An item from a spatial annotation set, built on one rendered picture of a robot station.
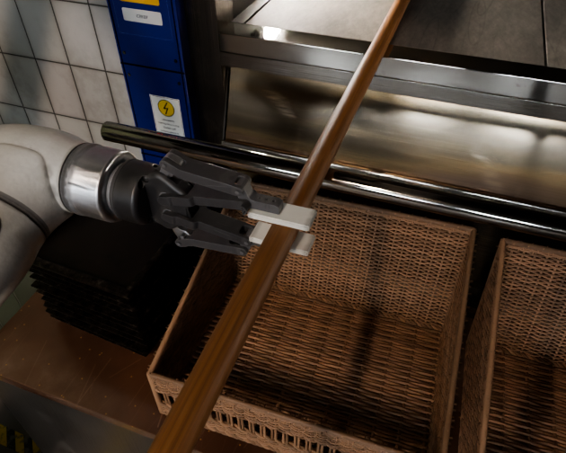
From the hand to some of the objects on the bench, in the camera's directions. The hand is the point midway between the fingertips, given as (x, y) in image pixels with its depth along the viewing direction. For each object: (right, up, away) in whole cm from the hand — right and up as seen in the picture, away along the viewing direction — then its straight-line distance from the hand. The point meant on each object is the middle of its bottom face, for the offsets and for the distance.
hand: (283, 226), depth 55 cm
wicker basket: (+64, -43, +44) cm, 88 cm away
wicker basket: (+8, -30, +58) cm, 66 cm away
